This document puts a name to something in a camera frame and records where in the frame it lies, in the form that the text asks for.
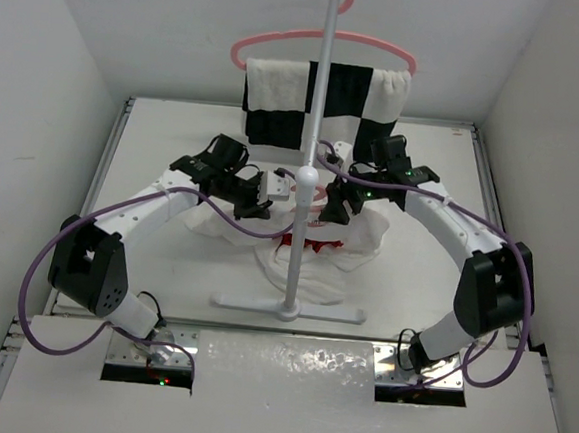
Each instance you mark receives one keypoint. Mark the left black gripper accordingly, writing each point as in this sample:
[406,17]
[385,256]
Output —
[252,208]

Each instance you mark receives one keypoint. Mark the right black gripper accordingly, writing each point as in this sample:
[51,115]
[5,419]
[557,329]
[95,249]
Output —
[338,191]

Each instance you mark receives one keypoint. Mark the white t shirt red print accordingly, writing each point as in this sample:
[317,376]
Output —
[330,250]

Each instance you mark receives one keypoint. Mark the pink plastic hanger front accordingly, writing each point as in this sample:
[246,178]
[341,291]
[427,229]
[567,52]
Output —
[307,197]

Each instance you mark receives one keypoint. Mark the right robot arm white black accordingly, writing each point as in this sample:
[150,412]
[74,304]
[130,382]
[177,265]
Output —
[495,288]

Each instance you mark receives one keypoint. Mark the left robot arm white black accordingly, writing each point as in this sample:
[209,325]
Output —
[89,263]

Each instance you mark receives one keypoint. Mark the grey hanger stand pole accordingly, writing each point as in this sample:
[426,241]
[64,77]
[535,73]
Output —
[290,308]

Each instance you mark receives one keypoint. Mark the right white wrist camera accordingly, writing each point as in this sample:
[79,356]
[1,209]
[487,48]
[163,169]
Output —
[339,154]

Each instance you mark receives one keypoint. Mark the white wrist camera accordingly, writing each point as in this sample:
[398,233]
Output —
[273,187]
[339,154]

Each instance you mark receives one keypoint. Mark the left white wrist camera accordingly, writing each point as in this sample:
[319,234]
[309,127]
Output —
[273,187]

